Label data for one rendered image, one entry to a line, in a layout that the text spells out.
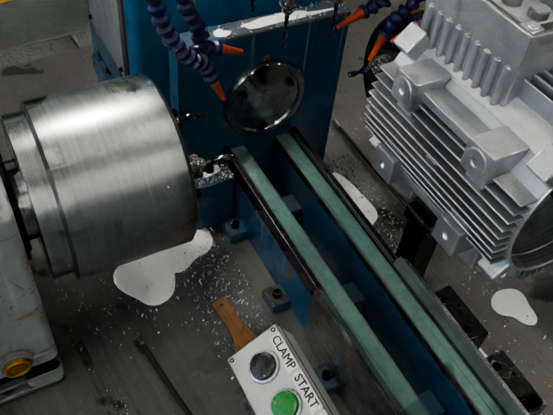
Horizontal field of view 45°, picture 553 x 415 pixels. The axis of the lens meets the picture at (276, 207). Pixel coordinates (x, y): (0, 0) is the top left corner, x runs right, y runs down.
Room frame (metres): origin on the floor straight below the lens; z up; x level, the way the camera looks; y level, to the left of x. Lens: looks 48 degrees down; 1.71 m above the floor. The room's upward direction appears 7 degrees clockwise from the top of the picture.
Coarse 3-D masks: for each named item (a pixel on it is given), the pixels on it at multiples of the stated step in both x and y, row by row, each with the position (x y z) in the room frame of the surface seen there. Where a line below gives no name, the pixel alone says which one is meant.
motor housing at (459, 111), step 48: (384, 96) 0.50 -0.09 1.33; (432, 96) 0.47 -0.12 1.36; (480, 96) 0.46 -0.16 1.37; (528, 96) 0.44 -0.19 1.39; (432, 144) 0.44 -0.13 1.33; (528, 144) 0.41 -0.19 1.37; (432, 192) 0.42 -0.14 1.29; (480, 192) 0.39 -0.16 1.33; (528, 192) 0.37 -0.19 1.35; (480, 240) 0.37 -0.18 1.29; (528, 240) 0.42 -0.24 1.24
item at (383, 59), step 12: (420, 12) 0.95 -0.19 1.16; (396, 24) 0.95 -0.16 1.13; (408, 24) 0.93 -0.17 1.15; (372, 36) 1.00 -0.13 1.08; (372, 48) 0.99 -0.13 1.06; (384, 48) 0.96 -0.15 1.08; (396, 48) 0.94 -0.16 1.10; (372, 60) 0.94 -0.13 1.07; (384, 60) 0.94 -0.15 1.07; (348, 72) 0.90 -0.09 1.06; (360, 72) 0.91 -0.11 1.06; (372, 72) 0.92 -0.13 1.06
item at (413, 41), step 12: (408, 36) 0.52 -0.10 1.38; (420, 36) 0.52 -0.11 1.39; (408, 48) 0.51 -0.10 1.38; (420, 48) 0.52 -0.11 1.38; (372, 144) 0.52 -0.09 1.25; (552, 144) 0.39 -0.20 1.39; (540, 156) 0.38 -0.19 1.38; (552, 156) 0.38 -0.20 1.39; (528, 168) 0.38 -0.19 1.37; (540, 168) 0.37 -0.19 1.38; (552, 168) 0.37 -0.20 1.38; (540, 180) 0.38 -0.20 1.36; (552, 180) 0.37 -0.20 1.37; (480, 264) 0.37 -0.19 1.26; (492, 264) 0.37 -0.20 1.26; (504, 264) 0.37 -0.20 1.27; (492, 276) 0.36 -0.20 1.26; (504, 276) 0.37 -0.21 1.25
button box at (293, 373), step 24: (264, 336) 0.38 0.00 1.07; (288, 336) 0.39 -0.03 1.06; (240, 360) 0.36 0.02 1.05; (288, 360) 0.35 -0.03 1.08; (240, 384) 0.34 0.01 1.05; (264, 384) 0.33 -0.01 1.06; (288, 384) 0.33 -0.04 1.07; (312, 384) 0.33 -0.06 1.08; (264, 408) 0.31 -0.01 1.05; (312, 408) 0.30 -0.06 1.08; (336, 408) 0.32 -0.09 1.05
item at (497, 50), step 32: (448, 0) 0.52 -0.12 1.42; (480, 0) 0.50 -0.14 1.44; (512, 0) 0.52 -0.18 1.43; (544, 0) 0.56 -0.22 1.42; (448, 32) 0.51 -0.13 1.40; (480, 32) 0.49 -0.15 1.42; (512, 32) 0.46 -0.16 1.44; (544, 32) 0.46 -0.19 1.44; (480, 64) 0.47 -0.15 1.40; (512, 64) 0.45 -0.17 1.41; (544, 64) 0.46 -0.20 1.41; (512, 96) 0.45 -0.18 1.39
